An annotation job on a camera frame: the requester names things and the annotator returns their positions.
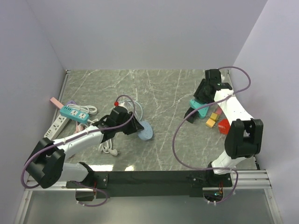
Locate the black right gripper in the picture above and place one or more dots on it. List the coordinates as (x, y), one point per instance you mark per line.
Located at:
(199, 93)

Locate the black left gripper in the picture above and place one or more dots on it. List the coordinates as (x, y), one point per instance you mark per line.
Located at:
(135, 126)

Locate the teal triangular socket adapter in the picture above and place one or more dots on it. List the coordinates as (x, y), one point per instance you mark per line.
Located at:
(195, 105)

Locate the light blue round socket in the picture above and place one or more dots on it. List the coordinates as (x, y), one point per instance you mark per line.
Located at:
(147, 132)

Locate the pink triangular socket adapter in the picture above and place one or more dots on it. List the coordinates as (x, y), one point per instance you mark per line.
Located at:
(218, 111)

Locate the red cube socket adapter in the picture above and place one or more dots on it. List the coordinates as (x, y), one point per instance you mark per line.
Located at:
(224, 126)

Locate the teal USB power strip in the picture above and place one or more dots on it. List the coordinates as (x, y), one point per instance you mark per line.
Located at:
(74, 114)

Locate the purple USB power strip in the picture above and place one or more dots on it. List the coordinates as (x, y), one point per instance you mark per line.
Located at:
(70, 103)

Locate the white USB power strip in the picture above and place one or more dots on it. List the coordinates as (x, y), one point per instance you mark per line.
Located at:
(56, 128)

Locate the pink long power strip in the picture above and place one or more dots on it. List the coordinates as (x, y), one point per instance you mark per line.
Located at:
(56, 103)

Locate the yellow USB charger plug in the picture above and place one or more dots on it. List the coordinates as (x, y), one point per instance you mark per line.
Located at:
(214, 117)

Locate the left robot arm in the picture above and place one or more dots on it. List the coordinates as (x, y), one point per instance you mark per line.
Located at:
(47, 165)

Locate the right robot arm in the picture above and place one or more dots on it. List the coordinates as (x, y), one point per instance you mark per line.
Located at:
(245, 133)

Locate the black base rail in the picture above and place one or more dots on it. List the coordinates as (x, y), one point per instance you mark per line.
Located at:
(157, 183)

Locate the aluminium frame rail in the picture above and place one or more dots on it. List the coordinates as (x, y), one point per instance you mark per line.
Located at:
(248, 179)

